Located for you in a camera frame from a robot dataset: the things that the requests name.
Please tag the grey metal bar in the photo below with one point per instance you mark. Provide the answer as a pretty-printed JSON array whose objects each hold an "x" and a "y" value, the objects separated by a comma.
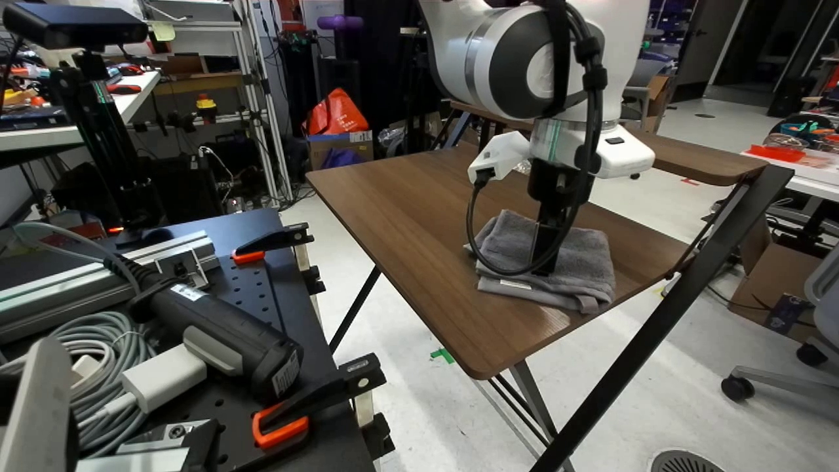
[{"x": 39, "y": 410}]

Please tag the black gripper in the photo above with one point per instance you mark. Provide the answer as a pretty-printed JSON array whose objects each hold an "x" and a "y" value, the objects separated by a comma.
[{"x": 557, "y": 187}]

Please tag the white metal shelf rack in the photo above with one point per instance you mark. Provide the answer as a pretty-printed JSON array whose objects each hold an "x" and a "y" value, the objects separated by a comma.
[{"x": 262, "y": 95}]

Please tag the white table with clutter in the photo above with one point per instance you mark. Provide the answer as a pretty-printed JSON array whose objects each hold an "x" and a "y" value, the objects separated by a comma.
[{"x": 817, "y": 178}]

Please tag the black handheld tool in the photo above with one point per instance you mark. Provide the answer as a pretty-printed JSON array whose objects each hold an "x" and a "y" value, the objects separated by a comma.
[{"x": 227, "y": 335}]

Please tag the aluminium extrusion rail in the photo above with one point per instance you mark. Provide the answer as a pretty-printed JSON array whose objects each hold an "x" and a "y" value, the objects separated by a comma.
[{"x": 68, "y": 284}]

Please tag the grey wheeled chair base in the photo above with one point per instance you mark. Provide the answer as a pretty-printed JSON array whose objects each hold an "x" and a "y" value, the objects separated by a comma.
[{"x": 822, "y": 305}]

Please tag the colourful teal bag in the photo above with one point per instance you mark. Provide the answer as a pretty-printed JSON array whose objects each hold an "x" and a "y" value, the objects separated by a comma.
[{"x": 802, "y": 132}]

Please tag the grey office chair with armrests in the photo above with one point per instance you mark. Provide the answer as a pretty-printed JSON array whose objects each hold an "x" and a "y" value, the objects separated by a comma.
[{"x": 657, "y": 95}]

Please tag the black stereo camera bar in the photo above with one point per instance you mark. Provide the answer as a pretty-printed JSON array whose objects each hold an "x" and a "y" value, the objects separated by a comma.
[{"x": 75, "y": 21}]

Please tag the white power adapter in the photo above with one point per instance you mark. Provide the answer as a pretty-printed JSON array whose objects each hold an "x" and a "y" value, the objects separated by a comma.
[{"x": 160, "y": 375}]

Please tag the white work table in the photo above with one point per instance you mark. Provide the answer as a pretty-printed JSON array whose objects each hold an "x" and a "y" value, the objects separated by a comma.
[{"x": 53, "y": 132}]

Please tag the large brown cardboard box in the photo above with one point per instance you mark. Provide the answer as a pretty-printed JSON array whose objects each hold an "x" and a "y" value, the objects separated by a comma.
[{"x": 774, "y": 284}]

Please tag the orange bag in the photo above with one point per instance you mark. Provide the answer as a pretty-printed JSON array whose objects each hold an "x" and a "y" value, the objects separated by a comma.
[{"x": 336, "y": 112}]

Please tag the round black floor grille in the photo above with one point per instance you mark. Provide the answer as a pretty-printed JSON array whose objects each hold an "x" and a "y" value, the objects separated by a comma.
[{"x": 684, "y": 462}]

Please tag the black perforated mounting board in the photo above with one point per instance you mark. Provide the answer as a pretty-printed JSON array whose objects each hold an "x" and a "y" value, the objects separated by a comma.
[{"x": 265, "y": 302}]

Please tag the grey towel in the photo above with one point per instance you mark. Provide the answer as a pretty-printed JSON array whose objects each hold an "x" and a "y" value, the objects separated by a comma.
[{"x": 581, "y": 263}]

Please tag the cardboard box under orange bag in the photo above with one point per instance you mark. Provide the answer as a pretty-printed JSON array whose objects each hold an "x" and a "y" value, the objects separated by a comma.
[{"x": 342, "y": 146}]

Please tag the red flat tool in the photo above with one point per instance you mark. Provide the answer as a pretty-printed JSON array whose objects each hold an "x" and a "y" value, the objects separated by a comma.
[{"x": 776, "y": 152}]

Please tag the wooden folding table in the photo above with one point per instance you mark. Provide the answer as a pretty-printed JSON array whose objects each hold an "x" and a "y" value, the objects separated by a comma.
[{"x": 665, "y": 323}]

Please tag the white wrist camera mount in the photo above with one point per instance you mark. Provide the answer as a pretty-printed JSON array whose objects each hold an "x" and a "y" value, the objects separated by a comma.
[{"x": 624, "y": 152}]

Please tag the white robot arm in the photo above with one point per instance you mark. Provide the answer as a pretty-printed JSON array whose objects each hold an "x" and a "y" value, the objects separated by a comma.
[{"x": 506, "y": 52}]

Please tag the black camera tripod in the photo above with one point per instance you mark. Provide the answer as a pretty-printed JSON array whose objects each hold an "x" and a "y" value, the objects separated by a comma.
[{"x": 100, "y": 140}]

